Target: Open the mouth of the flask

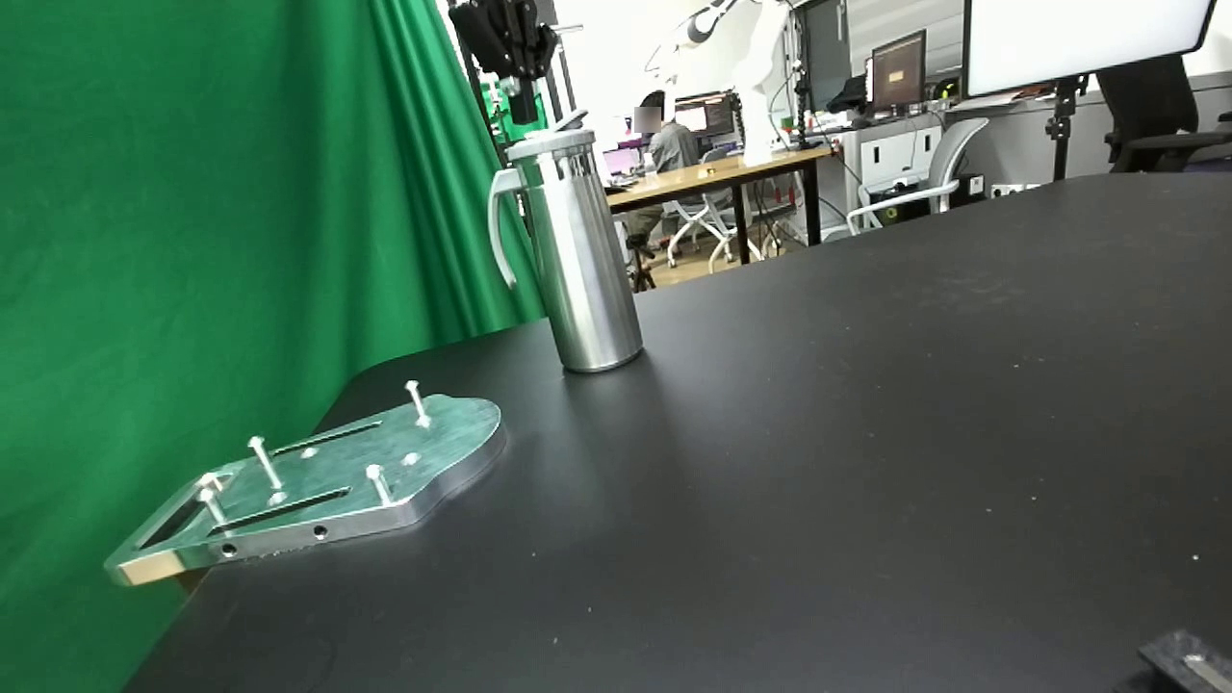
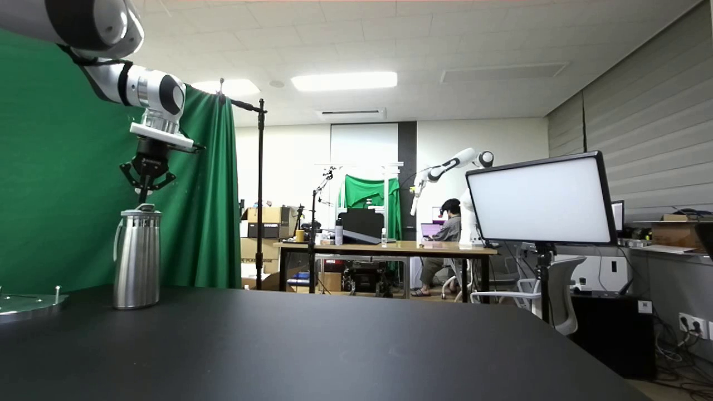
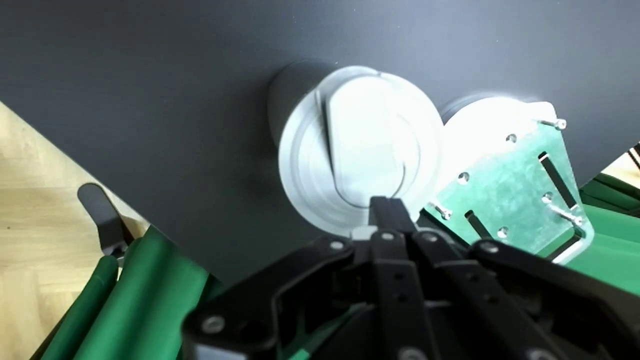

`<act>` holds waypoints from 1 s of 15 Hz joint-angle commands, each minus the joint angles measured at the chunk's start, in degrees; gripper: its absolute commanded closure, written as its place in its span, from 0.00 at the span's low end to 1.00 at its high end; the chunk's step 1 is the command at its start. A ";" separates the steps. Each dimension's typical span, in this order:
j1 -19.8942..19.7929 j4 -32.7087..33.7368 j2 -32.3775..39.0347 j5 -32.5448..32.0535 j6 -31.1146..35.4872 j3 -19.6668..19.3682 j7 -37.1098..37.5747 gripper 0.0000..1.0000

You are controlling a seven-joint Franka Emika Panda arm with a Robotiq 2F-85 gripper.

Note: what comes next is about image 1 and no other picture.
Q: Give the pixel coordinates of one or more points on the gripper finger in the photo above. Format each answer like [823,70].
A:
[484,34]
[537,38]

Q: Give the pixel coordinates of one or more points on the silver metal flask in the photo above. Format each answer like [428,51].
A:
[582,269]

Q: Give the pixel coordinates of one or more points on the person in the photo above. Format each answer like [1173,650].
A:
[672,149]

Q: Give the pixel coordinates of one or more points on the row of monitors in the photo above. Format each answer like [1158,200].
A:
[707,114]

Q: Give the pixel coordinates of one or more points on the wooden table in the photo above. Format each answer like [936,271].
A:
[712,175]

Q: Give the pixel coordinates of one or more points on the white robot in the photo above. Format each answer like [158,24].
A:
[760,87]

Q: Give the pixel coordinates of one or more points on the white chair with star base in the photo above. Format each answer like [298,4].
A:
[714,226]

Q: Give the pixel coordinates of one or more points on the tall dark monitor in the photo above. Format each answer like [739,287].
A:
[826,53]

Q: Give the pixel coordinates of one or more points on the green curtain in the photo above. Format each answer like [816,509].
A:
[192,241]

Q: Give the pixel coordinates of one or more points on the monitor with dark screen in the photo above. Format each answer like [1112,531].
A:
[899,69]

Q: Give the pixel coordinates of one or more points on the white cabinet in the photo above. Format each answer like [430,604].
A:
[890,159]

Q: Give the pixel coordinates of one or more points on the white office chair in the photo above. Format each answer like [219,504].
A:
[953,154]

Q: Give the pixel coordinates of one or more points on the metal plate with pegs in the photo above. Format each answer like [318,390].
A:
[385,457]

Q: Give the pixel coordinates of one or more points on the black monitor stand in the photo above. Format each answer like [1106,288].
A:
[1063,125]

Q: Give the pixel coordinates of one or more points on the black office chair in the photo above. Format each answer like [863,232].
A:
[1150,106]

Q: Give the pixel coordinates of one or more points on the black clamp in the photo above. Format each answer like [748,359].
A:
[1189,664]

